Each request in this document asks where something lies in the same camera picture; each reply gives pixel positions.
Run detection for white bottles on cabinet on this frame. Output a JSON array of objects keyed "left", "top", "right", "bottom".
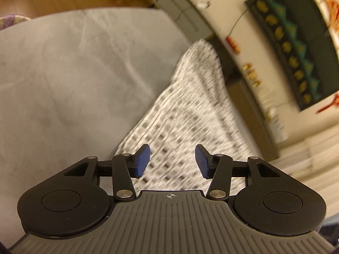
[{"left": 259, "top": 87, "right": 289, "bottom": 143}]

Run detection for red wall decoration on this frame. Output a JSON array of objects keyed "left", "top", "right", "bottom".
[{"left": 316, "top": 93, "right": 339, "bottom": 115}]

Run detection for grey cabinet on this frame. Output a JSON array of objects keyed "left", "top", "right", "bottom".
[{"left": 154, "top": 0, "right": 221, "bottom": 43}]

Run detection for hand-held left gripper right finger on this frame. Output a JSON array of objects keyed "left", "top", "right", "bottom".
[{"left": 195, "top": 144, "right": 282, "bottom": 201}]

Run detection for brown low cabinet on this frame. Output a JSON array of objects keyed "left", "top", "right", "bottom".
[{"left": 209, "top": 33, "right": 281, "bottom": 160}]

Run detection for gold ornaments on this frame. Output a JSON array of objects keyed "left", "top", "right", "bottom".
[{"left": 243, "top": 63, "right": 263, "bottom": 88}]

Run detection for dark wall hanging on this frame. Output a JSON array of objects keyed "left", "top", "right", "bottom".
[{"left": 245, "top": 0, "right": 339, "bottom": 112}]

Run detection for white black patterned garment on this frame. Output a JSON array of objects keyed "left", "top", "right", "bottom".
[{"left": 115, "top": 39, "right": 263, "bottom": 192}]

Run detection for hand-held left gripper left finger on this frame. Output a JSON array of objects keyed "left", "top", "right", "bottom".
[{"left": 64, "top": 144, "right": 150, "bottom": 201}]

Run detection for white curtain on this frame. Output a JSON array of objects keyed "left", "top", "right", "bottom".
[{"left": 273, "top": 127, "right": 339, "bottom": 176}]

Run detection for thin dark cable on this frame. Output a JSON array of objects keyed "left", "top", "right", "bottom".
[{"left": 227, "top": 7, "right": 251, "bottom": 38}]

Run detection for orange wall decoration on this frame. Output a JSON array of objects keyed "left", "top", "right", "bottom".
[{"left": 320, "top": 0, "right": 339, "bottom": 33}]

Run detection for grey bed cover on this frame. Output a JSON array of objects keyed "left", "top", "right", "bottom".
[{"left": 0, "top": 7, "right": 280, "bottom": 249}]

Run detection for purple patterned cloth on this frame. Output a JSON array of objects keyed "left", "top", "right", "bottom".
[{"left": 0, "top": 14, "right": 31, "bottom": 31}]

